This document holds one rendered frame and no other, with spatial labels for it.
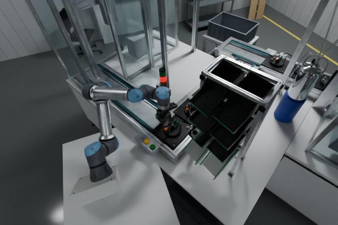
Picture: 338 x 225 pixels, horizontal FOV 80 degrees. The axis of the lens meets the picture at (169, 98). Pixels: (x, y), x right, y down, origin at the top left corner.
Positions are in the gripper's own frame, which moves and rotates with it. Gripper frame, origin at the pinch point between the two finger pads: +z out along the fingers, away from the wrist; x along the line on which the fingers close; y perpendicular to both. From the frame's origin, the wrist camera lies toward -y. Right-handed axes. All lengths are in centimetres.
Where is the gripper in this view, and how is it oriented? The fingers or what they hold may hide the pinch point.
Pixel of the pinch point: (167, 122)
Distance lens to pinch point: 148.2
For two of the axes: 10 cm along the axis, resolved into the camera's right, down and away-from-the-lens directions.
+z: 0.4, 6.7, 7.4
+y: -6.7, 5.7, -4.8
